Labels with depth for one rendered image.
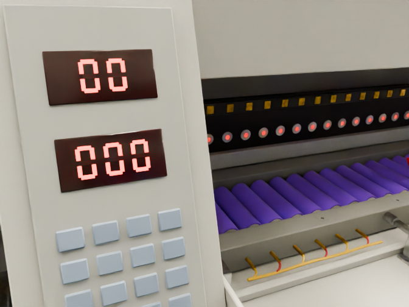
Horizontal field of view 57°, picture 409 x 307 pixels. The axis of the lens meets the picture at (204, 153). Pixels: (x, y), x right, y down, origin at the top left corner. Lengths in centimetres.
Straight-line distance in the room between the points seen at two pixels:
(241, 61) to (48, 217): 13
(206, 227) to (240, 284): 10
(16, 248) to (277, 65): 16
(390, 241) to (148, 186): 24
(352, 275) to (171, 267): 16
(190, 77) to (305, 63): 8
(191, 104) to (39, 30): 7
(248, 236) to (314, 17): 15
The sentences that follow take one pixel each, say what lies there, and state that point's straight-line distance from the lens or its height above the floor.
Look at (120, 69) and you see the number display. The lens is 17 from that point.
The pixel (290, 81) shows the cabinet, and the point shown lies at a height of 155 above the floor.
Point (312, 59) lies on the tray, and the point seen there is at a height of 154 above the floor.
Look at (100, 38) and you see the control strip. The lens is 17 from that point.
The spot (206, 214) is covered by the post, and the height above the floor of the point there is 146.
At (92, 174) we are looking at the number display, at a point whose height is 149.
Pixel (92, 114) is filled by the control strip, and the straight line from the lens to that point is 17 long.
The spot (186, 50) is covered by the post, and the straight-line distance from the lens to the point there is 19.
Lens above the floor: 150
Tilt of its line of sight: 3 degrees down
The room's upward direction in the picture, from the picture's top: 7 degrees counter-clockwise
